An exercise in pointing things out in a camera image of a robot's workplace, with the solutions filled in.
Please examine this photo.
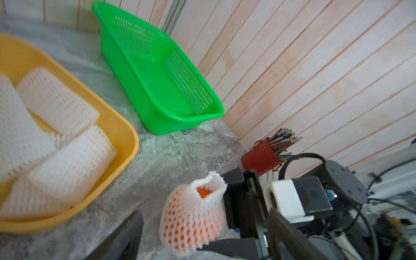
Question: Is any yellow plastic tub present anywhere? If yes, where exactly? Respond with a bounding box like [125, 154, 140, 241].
[1, 34, 139, 234]

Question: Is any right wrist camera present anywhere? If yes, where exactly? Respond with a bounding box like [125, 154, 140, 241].
[263, 176, 333, 224]

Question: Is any white foam net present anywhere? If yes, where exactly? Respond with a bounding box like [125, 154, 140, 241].
[27, 125, 118, 206]
[1, 76, 56, 183]
[16, 67, 100, 137]

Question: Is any green plastic basket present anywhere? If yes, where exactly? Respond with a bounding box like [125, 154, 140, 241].
[91, 1, 224, 135]

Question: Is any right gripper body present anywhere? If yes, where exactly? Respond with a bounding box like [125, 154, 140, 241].
[222, 159, 368, 235]

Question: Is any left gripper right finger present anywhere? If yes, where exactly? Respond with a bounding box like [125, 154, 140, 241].
[266, 208, 328, 260]

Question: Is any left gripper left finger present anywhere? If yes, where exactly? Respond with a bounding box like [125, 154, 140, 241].
[85, 210, 144, 260]

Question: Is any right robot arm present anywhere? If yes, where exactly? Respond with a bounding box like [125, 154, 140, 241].
[203, 159, 410, 260]

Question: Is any red pen cup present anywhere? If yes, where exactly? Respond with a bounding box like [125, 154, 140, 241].
[241, 127, 302, 176]

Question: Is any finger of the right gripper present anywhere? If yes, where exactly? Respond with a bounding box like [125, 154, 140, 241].
[198, 238, 270, 260]
[222, 168, 267, 237]

